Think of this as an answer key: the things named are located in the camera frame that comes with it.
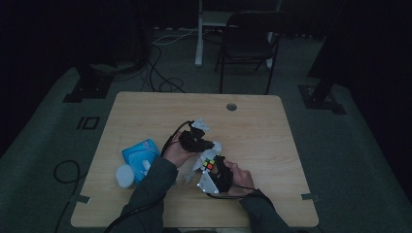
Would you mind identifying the white desk frame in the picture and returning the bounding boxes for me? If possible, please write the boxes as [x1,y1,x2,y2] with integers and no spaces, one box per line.
[193,0,284,70]

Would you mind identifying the black folding chair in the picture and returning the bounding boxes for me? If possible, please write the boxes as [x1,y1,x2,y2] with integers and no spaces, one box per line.
[214,10,293,96]

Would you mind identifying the blue wet wipes pack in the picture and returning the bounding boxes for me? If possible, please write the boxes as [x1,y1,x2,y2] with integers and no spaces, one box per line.
[115,138,162,189]

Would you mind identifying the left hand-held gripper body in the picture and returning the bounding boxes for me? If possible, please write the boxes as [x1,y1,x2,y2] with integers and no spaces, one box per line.
[178,118,211,153]

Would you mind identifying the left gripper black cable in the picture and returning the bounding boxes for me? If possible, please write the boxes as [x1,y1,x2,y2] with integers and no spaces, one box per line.
[102,119,196,233]

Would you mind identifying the person's left hand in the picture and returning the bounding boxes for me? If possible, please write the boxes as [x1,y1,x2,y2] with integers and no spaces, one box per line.
[162,139,199,169]

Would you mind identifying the black looped floor cable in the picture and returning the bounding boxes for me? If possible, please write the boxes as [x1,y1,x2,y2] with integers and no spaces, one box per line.
[52,158,89,233]

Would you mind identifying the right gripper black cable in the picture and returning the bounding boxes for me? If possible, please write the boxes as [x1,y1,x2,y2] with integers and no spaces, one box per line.
[205,183,270,201]

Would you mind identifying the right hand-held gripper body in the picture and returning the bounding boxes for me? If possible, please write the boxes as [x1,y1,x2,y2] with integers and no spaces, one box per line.
[196,161,234,195]

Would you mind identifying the black floor cables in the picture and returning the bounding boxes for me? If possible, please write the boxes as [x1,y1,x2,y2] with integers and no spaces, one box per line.
[140,43,187,94]

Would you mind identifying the white wet wipe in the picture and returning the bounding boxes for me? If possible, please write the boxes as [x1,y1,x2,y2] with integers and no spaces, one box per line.
[184,140,224,186]

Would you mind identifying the grey tape piece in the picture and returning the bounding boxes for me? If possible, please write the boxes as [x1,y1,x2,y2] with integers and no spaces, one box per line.
[300,192,321,202]

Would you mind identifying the white floor cable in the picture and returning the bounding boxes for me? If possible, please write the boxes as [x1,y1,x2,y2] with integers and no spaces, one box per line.
[151,27,199,47]

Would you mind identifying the person's right hand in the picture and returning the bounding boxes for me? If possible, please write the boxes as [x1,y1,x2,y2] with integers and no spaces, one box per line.
[223,159,256,197]

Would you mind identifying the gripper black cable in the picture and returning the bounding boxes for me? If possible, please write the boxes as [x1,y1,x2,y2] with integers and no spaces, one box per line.
[102,119,196,233]
[205,183,270,201]

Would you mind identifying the black stand base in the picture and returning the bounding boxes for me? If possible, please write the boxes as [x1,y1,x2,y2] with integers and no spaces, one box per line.
[297,77,347,116]
[61,62,115,104]

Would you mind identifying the multicoloured puzzle cube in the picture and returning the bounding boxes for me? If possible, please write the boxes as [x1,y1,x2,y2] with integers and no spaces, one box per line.
[201,157,217,172]

